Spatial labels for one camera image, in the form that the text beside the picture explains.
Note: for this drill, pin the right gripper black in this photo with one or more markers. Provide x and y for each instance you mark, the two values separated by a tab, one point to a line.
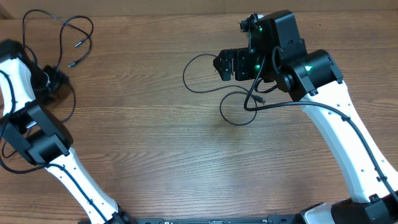
240	57

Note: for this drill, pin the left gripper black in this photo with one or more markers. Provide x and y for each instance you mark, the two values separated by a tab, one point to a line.
58	77

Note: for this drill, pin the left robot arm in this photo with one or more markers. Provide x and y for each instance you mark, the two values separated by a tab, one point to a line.
40	137

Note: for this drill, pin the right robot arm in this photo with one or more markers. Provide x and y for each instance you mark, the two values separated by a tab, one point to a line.
277	53

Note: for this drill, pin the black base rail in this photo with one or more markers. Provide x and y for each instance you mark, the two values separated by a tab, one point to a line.
271	219

